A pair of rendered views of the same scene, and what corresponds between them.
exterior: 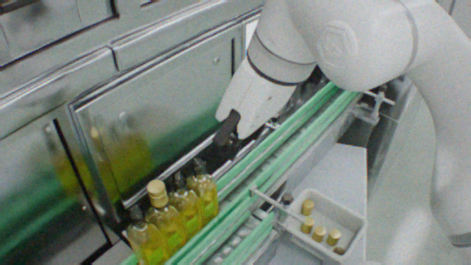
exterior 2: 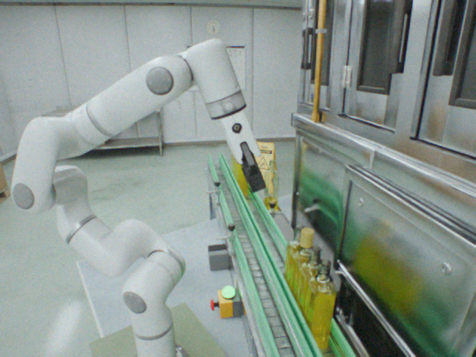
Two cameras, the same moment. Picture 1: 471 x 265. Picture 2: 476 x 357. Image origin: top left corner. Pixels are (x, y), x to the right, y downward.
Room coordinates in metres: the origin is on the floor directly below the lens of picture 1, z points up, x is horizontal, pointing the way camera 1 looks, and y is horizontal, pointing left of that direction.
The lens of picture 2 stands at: (0.75, -0.50, 1.57)
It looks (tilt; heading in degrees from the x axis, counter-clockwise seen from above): 21 degrees down; 129
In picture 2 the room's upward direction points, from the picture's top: straight up
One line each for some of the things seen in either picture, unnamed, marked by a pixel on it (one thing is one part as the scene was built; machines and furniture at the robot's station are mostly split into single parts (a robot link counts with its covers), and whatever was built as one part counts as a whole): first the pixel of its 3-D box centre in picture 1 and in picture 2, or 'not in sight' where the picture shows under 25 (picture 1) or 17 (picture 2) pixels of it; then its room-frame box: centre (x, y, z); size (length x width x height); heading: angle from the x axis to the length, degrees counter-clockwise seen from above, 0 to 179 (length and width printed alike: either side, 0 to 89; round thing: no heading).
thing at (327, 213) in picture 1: (322, 229); not in sight; (0.57, -0.26, 0.80); 0.22 x 0.17 x 0.09; 50
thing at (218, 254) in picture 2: not in sight; (218, 256); (-0.05, 0.29, 0.79); 0.08 x 0.08 x 0.08; 50
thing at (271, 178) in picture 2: not in sight; (271, 185); (-0.04, 0.68, 1.01); 0.06 x 0.06 x 0.26; 58
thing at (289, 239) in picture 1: (314, 226); not in sight; (0.59, -0.24, 0.79); 0.27 x 0.17 x 0.08; 50
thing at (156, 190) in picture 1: (157, 193); (306, 237); (0.43, 0.15, 1.14); 0.04 x 0.04 x 0.04
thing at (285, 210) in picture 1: (277, 207); not in sight; (0.55, -0.11, 0.95); 0.17 x 0.03 x 0.12; 50
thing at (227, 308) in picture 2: not in sight; (227, 303); (0.17, 0.12, 0.79); 0.07 x 0.07 x 0.07; 50
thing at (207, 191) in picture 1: (202, 205); (317, 312); (0.52, 0.08, 0.99); 0.06 x 0.06 x 0.21; 50
